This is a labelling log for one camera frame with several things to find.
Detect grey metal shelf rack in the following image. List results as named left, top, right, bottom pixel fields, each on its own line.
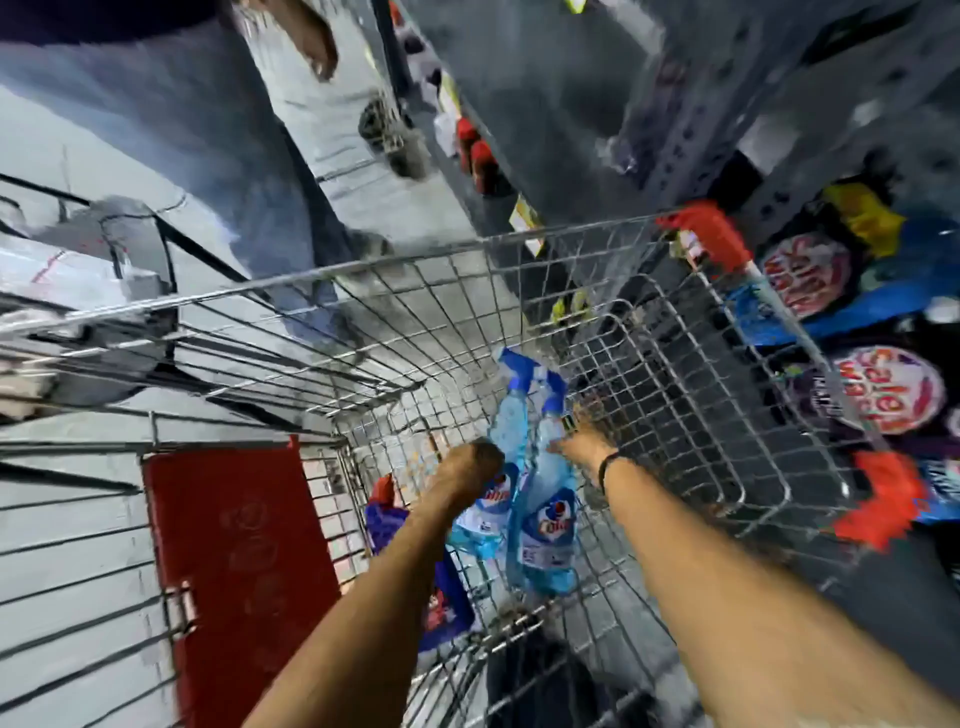
left=371, top=0, right=960, bottom=706

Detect blue refill pouch red cap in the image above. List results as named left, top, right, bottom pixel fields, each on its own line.
left=364, top=474, right=479, bottom=654

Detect red bottle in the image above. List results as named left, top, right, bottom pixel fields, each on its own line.
left=470, top=139, right=517, bottom=199
left=455, top=116, right=481, bottom=175

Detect person's dark trousers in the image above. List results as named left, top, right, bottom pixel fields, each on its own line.
left=483, top=641, right=657, bottom=728

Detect person's left hand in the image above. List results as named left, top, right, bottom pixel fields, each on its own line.
left=431, top=438, right=506, bottom=516

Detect blue spray bottle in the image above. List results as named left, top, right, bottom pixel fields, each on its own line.
left=447, top=348, right=543, bottom=562
left=505, top=369, right=583, bottom=599

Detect person's right forearm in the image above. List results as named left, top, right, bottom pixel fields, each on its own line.
left=596, top=456, right=960, bottom=728

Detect metal wire shopping cart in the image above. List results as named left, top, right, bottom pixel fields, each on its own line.
left=0, top=201, right=933, bottom=728
left=0, top=171, right=256, bottom=421

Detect yellow shelf price tag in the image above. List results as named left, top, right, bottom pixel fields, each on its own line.
left=508, top=193, right=546, bottom=258

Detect red cart corner bumper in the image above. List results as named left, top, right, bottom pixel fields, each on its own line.
left=655, top=200, right=756, bottom=276
left=831, top=450, right=933, bottom=554

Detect person's right hand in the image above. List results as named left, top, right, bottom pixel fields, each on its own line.
left=547, top=409, right=621, bottom=486

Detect person's left forearm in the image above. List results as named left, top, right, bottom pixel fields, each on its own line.
left=243, top=487, right=470, bottom=728

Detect row of dark detergent packets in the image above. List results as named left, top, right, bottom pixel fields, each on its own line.
left=723, top=176, right=960, bottom=571

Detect red plastic cart seat flap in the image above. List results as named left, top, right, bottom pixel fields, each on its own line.
left=141, top=438, right=343, bottom=728

